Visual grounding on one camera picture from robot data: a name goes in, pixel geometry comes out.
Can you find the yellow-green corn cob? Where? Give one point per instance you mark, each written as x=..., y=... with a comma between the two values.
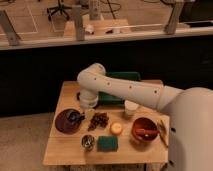
x=163, y=132

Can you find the red-orange bowl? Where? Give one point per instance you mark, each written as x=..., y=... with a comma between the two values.
x=144, y=123

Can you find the bunch of dark grapes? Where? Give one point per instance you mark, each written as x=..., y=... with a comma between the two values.
x=98, y=119

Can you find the orange carrot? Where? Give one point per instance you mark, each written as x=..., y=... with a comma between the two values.
x=146, y=132

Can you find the purple bowl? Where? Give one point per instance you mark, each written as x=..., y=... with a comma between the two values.
x=63, y=124

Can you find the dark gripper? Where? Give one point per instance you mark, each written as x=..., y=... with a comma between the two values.
x=76, y=117

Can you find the green sponge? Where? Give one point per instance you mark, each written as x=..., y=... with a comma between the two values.
x=107, y=143

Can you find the black office chair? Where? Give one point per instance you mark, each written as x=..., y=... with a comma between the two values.
x=61, y=8

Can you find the yellow round fruit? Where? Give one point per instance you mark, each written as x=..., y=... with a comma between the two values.
x=116, y=128

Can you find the white cup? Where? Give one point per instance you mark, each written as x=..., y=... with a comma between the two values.
x=130, y=108

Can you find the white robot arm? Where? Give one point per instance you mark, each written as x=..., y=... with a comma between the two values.
x=190, y=111

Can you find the small metal cup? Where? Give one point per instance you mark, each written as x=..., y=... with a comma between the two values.
x=88, y=142

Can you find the green tray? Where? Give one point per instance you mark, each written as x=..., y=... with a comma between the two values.
x=107, y=99

